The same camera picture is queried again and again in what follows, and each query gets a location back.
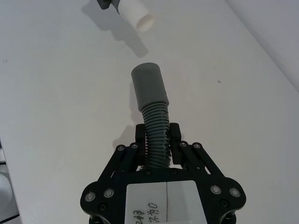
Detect white plastic tube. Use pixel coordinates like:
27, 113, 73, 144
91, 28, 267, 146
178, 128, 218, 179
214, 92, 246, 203
116, 0, 155, 33

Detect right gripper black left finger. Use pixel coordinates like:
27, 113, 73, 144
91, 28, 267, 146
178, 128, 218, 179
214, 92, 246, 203
97, 124, 147, 182

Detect grey corrugated hose with cuff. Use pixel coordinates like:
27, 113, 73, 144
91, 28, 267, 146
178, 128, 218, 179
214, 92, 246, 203
130, 62, 170, 169

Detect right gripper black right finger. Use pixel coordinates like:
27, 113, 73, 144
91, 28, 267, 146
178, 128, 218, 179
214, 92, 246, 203
168, 122, 225, 178

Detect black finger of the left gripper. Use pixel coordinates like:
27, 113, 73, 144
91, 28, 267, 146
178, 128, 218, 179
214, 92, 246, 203
97, 0, 113, 10

